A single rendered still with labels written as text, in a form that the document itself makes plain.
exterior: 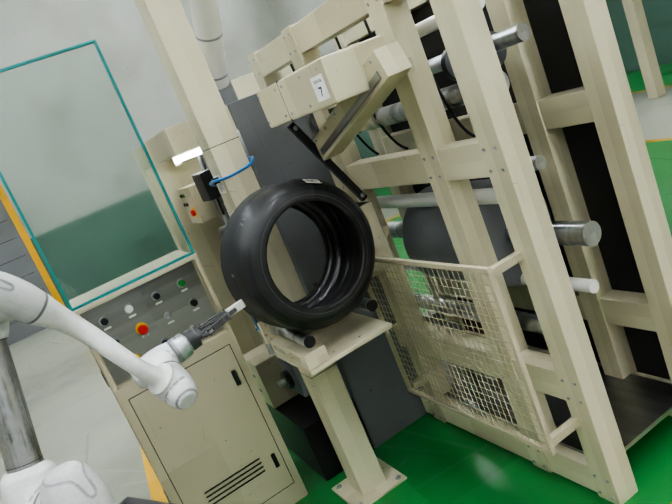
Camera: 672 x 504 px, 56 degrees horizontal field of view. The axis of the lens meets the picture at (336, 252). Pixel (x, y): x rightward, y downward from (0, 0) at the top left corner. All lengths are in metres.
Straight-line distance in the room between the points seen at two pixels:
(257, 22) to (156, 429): 9.71
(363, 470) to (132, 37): 9.45
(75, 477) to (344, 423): 1.29
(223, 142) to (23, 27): 9.06
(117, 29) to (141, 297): 8.93
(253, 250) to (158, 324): 0.80
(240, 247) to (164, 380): 0.50
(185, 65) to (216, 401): 1.42
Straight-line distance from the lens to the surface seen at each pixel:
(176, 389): 2.08
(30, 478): 2.09
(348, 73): 2.09
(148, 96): 11.31
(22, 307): 1.96
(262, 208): 2.21
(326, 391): 2.78
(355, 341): 2.40
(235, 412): 2.96
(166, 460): 2.94
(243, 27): 11.82
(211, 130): 2.55
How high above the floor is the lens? 1.66
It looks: 13 degrees down
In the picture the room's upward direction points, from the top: 22 degrees counter-clockwise
